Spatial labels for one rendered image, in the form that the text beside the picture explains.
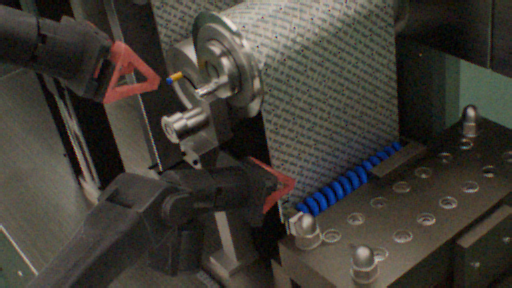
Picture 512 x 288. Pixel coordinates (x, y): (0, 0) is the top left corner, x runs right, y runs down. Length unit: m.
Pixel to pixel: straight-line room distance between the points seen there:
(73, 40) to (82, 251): 0.22
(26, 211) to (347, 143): 0.64
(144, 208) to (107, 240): 0.05
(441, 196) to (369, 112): 0.16
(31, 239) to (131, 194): 0.53
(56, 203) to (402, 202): 0.66
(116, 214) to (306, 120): 0.31
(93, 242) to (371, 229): 0.38
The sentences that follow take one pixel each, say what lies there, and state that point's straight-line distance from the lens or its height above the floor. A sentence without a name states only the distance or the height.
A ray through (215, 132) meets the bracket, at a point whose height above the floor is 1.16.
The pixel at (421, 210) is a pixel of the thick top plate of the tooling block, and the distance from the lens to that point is 0.99.
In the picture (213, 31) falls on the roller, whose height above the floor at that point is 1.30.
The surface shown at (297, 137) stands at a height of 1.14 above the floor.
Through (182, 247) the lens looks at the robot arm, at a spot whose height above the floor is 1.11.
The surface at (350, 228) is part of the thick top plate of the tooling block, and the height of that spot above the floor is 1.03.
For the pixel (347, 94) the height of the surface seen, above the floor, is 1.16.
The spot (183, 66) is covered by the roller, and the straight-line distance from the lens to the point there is 1.05.
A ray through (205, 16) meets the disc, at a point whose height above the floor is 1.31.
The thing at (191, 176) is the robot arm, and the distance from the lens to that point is 0.86.
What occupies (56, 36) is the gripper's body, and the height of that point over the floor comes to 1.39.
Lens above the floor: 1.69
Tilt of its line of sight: 36 degrees down
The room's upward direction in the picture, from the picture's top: 11 degrees counter-clockwise
